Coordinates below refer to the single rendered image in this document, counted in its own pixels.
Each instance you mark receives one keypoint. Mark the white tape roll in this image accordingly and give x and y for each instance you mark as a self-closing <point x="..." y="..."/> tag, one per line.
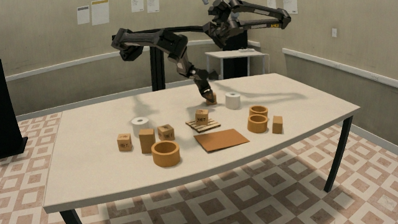
<point x="232" y="100"/>
<point x="139" y="123"/>

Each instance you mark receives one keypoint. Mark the small wooden pallet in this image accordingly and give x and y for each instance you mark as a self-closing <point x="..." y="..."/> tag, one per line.
<point x="212" y="124"/>

